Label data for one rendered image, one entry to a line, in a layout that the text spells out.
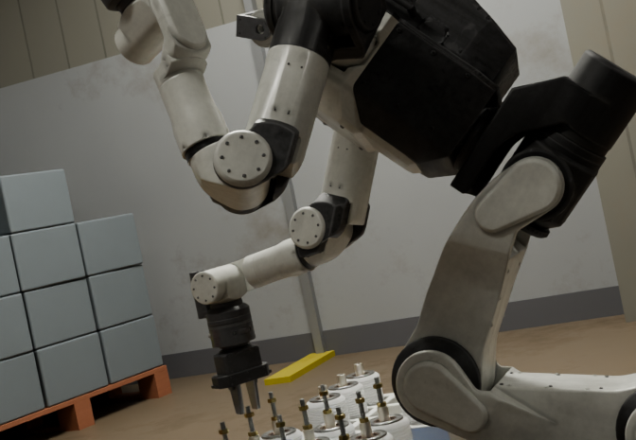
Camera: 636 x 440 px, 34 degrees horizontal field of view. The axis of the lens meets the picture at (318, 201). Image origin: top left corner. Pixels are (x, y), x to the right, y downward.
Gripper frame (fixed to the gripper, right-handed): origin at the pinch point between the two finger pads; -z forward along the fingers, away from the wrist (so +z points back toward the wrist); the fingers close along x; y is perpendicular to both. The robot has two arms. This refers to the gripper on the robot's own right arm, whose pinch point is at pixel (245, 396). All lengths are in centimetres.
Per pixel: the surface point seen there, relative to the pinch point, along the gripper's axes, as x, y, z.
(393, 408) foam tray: 54, 24, -19
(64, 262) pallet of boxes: 62, 230, 31
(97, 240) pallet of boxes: 82, 238, 37
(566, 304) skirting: 229, 121, -29
